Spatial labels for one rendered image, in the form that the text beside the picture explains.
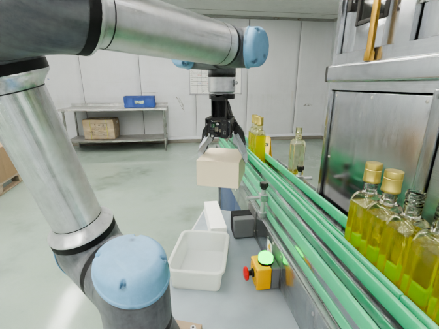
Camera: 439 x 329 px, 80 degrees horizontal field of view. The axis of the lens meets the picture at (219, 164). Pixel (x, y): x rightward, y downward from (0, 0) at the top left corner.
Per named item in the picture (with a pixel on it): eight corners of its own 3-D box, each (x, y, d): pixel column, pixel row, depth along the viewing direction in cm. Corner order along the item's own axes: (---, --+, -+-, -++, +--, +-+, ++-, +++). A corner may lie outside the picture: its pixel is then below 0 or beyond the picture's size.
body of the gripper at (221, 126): (204, 140, 72) (203, 94, 68) (211, 134, 80) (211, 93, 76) (231, 141, 70) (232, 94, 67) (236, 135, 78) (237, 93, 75)
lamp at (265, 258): (275, 266, 76) (276, 256, 75) (260, 267, 75) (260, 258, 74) (270, 256, 80) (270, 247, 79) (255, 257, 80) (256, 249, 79)
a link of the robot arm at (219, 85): (211, 77, 75) (240, 77, 73) (211, 94, 76) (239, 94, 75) (204, 77, 68) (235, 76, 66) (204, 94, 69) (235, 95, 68)
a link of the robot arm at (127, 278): (127, 365, 39) (115, 292, 34) (85, 314, 47) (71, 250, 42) (187, 311, 47) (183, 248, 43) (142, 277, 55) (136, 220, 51)
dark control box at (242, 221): (253, 237, 103) (255, 218, 101) (234, 239, 102) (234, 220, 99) (248, 226, 111) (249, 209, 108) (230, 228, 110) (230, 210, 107)
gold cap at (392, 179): (404, 194, 52) (409, 173, 51) (386, 194, 52) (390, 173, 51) (394, 187, 56) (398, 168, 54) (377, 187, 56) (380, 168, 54)
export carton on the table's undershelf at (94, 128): (83, 140, 531) (80, 119, 519) (92, 135, 573) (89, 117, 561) (115, 139, 534) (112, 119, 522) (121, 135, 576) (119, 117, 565)
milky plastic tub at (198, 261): (164, 295, 77) (162, 270, 74) (183, 249, 98) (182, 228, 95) (224, 300, 75) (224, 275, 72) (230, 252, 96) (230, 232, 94)
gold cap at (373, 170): (358, 179, 61) (362, 160, 59) (372, 177, 61) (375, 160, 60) (370, 184, 57) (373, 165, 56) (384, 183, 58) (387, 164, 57)
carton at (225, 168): (196, 185, 75) (196, 160, 73) (210, 168, 90) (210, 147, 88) (238, 188, 73) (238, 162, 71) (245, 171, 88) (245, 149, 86)
